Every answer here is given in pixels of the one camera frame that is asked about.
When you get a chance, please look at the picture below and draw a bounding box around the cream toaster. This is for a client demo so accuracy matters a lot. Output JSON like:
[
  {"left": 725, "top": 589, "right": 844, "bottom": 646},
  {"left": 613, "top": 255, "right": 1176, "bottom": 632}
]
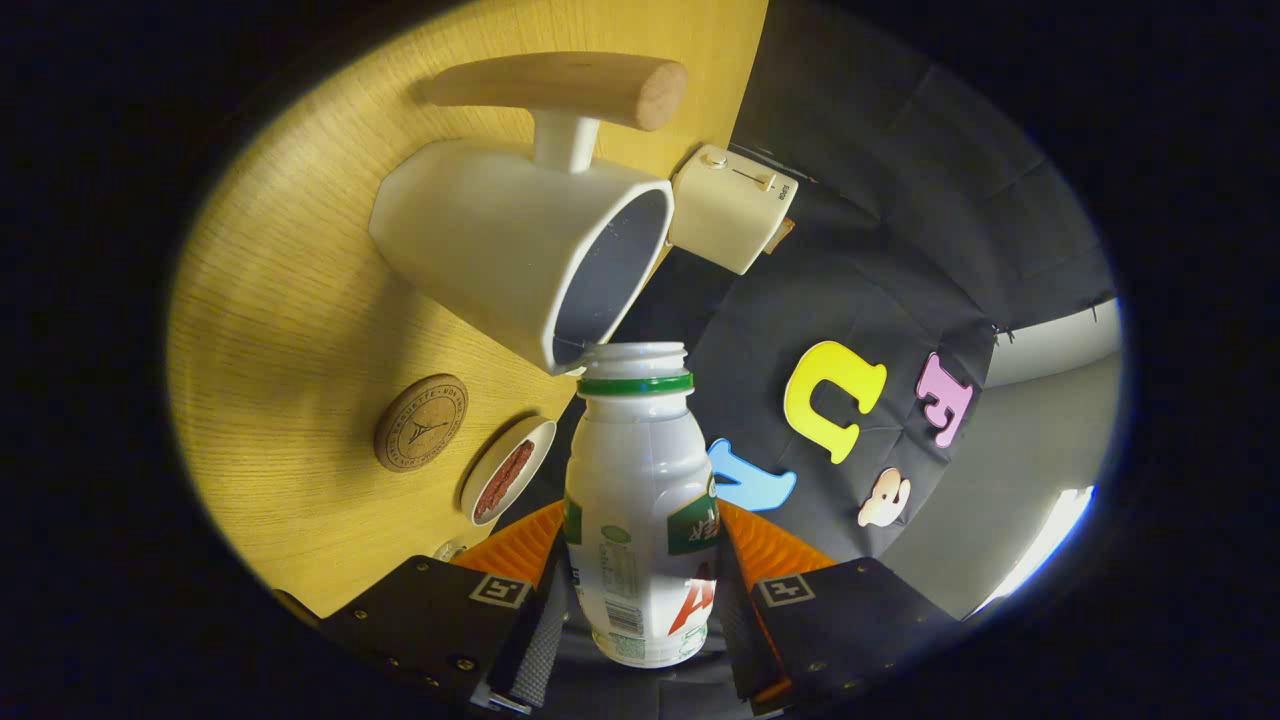
[{"left": 668, "top": 143, "right": 799, "bottom": 276}]

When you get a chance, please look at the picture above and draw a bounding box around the reddish brown meat slice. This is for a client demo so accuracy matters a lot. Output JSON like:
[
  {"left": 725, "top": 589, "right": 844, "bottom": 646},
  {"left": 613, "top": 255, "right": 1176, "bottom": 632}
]
[{"left": 475, "top": 438, "right": 536, "bottom": 521}]

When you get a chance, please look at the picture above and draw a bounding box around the black backdrop cloth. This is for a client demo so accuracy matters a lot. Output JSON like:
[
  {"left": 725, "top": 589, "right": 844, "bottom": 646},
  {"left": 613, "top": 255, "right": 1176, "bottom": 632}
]
[{"left": 530, "top": 0, "right": 1116, "bottom": 720}]

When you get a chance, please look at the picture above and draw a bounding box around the round cork coaster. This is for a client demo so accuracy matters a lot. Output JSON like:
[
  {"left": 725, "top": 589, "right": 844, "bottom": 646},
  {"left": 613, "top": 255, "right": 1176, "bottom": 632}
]
[{"left": 374, "top": 373, "right": 469, "bottom": 473}]

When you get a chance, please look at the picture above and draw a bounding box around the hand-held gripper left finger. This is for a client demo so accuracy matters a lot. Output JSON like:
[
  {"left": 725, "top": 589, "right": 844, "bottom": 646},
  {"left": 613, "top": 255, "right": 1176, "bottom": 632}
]
[{"left": 318, "top": 500, "right": 577, "bottom": 716}]

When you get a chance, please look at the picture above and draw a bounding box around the wooden table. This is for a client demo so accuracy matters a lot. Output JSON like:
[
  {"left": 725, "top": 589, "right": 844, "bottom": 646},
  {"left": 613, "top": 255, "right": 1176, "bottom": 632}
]
[{"left": 165, "top": 0, "right": 771, "bottom": 621}]

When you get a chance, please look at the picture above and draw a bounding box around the white round plate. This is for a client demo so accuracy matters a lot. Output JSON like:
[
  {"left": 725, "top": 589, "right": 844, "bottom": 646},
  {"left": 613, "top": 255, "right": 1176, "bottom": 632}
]
[{"left": 460, "top": 416, "right": 558, "bottom": 528}]

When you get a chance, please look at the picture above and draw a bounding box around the white cup with wooden handle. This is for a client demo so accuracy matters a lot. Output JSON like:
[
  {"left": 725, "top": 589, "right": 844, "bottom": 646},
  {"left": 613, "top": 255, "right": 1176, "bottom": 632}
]
[{"left": 368, "top": 52, "right": 689, "bottom": 376}]

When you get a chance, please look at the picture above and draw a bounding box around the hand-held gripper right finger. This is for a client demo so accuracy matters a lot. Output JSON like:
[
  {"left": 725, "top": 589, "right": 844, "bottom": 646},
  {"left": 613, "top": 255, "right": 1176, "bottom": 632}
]
[{"left": 714, "top": 498, "right": 958, "bottom": 716}]

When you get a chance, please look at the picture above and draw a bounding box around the white juice bottle green label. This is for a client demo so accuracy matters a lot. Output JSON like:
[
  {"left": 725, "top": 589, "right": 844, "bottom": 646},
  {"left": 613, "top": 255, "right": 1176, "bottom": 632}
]
[{"left": 563, "top": 342, "right": 721, "bottom": 669}]

